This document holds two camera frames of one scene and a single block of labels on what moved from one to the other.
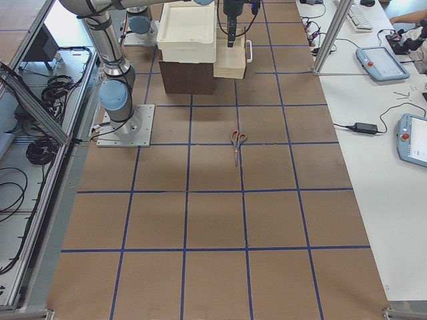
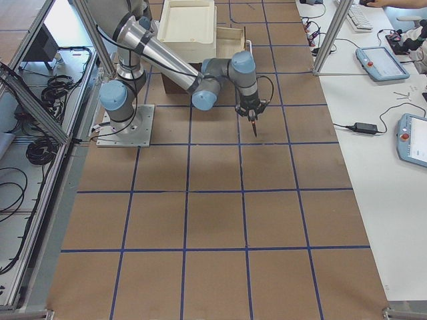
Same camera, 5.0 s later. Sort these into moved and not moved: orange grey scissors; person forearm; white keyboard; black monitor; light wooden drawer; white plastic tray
Moved: orange grey scissors; person forearm
Not moved: white keyboard; black monitor; light wooden drawer; white plastic tray
